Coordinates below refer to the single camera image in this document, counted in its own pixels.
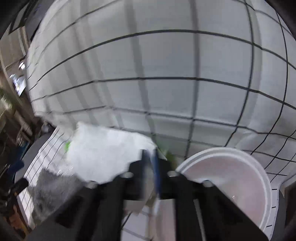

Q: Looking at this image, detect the grey cleaning cloth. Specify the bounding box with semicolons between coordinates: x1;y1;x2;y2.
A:
28;169;84;225

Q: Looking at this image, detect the white paper tissue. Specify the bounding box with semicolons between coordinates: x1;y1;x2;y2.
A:
66;122;157;184

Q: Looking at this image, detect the green plastic bottle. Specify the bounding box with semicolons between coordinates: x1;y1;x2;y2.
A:
65;141;179;169

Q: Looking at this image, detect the grey office chair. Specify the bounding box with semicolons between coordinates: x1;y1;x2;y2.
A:
15;132;295;240

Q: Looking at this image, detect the white grid-pattern cloth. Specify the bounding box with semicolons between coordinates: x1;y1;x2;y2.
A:
25;1;295;237

